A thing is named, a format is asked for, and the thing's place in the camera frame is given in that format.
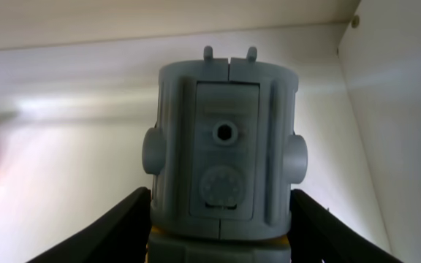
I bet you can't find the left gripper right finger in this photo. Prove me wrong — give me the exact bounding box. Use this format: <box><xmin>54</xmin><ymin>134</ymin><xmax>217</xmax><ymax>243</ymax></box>
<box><xmin>288</xmin><ymin>188</ymin><xmax>404</xmax><ymax>263</ymax></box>

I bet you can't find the white shelf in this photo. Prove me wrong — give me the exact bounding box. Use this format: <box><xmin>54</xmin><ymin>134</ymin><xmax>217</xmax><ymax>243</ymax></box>
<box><xmin>0</xmin><ymin>0</ymin><xmax>421</xmax><ymax>263</ymax></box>

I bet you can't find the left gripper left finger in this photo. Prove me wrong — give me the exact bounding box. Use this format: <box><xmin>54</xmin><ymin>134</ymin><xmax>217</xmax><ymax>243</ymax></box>
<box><xmin>26</xmin><ymin>186</ymin><xmax>153</xmax><ymax>263</ymax></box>

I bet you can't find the grey and yellow toy truck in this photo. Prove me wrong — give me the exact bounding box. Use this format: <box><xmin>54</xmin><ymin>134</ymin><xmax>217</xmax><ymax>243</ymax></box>
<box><xmin>141</xmin><ymin>45</ymin><xmax>309</xmax><ymax>263</ymax></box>

